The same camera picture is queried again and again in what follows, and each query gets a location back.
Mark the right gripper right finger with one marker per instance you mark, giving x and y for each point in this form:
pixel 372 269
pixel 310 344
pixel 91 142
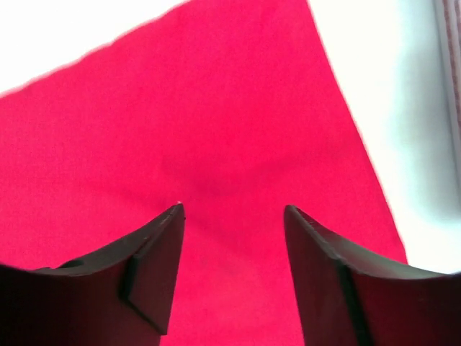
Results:
pixel 348 295

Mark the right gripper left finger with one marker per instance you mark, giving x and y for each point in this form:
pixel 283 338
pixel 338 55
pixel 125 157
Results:
pixel 121 294

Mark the bright red t shirt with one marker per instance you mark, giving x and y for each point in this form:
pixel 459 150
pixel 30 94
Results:
pixel 229 107

